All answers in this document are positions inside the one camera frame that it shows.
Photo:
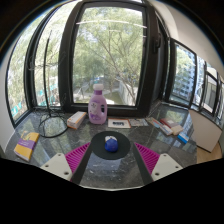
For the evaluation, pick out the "white and tan book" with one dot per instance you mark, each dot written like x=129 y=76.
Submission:
x=177 y=130

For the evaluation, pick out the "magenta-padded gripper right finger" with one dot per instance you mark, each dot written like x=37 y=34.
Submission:
x=147 y=156

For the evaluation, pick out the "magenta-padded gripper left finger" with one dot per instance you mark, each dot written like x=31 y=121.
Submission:
x=77 y=156

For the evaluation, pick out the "round black mouse pad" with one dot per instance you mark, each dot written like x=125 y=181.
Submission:
x=98 y=146

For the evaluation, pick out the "pale printed leaflet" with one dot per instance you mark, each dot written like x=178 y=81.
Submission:
x=138 y=122

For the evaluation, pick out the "teal-edged thin booklet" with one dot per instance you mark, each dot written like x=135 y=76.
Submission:
x=156 y=124

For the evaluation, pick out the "red book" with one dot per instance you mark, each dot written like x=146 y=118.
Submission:
x=169 y=122

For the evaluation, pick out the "blue and white computer mouse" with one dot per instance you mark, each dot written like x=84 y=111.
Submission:
x=111 y=145

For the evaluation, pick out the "orange and white carton box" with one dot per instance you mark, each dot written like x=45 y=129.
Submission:
x=76 y=120

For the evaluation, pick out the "white card with dark picture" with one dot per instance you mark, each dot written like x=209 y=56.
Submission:
x=119 y=123

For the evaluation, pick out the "blue book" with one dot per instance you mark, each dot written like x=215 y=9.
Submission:
x=183 y=137

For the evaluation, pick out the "purple detergent bottle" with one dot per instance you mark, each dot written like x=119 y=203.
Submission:
x=97 y=110

